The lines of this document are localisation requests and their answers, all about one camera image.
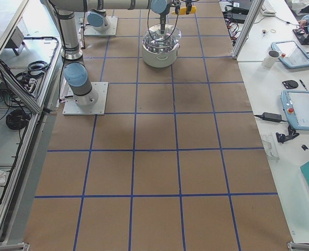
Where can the aluminium frame post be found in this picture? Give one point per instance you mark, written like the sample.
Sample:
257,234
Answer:
251,17

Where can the white mug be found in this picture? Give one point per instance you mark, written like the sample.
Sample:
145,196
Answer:
270,59

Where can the blue teach pendant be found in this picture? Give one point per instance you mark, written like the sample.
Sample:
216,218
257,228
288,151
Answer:
292,55
296,108

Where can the blue teach pendant near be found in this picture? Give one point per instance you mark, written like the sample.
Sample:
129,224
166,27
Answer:
296,108

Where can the blue teach pendant far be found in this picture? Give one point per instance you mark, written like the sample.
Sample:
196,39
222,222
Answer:
292,55

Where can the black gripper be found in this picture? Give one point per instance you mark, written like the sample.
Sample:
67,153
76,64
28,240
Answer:
188,5
163,19

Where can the brown gridded table mat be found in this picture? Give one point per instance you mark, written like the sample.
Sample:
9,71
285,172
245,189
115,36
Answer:
175,163

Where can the black power adapter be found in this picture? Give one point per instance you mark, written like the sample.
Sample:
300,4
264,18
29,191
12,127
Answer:
273,117

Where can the glass pot lid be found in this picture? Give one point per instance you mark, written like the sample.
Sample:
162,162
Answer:
154,38

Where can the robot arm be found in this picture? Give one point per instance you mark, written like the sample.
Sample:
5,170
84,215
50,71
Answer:
96,15
75,72

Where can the pale green cooking pot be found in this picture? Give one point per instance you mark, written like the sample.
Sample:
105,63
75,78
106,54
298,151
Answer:
159,57

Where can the yellow corn cob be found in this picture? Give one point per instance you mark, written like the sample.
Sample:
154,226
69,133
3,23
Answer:
183,11

